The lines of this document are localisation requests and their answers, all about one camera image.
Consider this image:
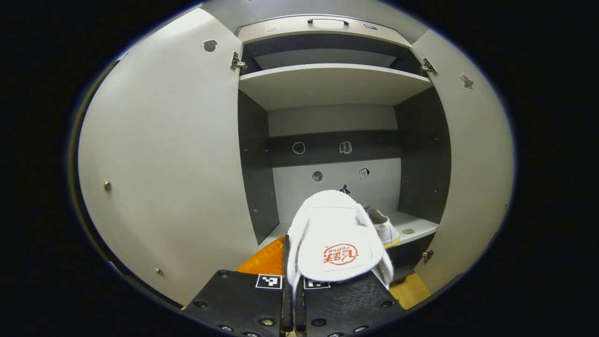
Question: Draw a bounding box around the white canvas shoe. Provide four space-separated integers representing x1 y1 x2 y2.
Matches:
363 203 401 249
286 190 395 301

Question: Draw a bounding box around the grey shoe cabinet door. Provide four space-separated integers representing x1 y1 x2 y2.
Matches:
77 7 259 308
409 29 516 296

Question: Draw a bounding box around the grey shoe cabinet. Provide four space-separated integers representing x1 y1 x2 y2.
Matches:
77 0 516 310

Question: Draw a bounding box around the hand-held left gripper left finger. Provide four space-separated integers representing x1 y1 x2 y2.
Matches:
183 235 294 337

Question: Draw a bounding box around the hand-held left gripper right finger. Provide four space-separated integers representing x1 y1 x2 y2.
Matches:
296 269 408 337

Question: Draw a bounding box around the grey cabinet drawer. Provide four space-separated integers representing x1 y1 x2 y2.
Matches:
236 15 413 48

